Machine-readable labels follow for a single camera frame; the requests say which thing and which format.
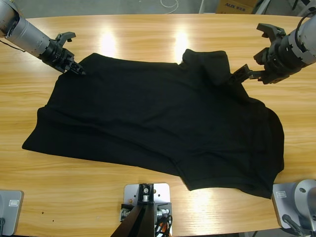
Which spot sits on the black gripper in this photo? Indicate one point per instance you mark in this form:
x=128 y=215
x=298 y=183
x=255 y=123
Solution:
x=284 y=59
x=55 y=55

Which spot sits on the black T-shirt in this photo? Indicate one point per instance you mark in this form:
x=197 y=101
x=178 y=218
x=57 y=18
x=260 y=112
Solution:
x=153 y=118

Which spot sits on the cardboard box with AUX print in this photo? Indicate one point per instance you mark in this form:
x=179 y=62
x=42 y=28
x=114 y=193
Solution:
x=234 y=7

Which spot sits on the silver metal clamp fitting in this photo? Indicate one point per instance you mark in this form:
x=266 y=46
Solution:
x=124 y=214
x=163 y=213

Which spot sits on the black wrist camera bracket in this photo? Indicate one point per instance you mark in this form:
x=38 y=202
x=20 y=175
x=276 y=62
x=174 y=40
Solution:
x=270 y=29
x=65 y=35

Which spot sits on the white mount block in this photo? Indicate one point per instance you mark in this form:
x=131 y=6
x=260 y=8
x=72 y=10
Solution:
x=129 y=192

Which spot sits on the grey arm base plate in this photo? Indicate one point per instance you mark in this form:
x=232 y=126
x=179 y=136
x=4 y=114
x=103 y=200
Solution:
x=12 y=212
x=288 y=205

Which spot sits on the dark camera post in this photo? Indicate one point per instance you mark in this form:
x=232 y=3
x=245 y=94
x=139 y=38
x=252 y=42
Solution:
x=145 y=197

